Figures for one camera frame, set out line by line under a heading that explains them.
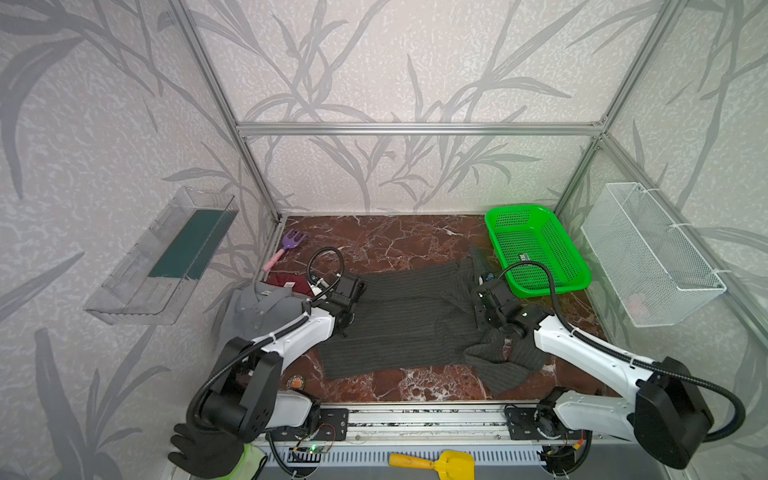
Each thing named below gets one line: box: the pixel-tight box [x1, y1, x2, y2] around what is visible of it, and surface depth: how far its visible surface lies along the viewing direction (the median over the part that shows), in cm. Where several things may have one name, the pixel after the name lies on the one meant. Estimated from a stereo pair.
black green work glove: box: [168, 423, 266, 480], surface depth 70 cm
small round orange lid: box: [286, 374, 306, 390], surface depth 82 cm
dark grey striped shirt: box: [317, 249, 551, 394], surface depth 89 cm
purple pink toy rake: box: [261, 229, 307, 272], surface depth 113 cm
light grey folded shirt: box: [211, 281, 308, 372], surface depth 90 cm
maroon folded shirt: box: [261, 265, 314, 296], surface depth 106 cm
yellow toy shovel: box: [388, 450, 475, 480], surface depth 69 cm
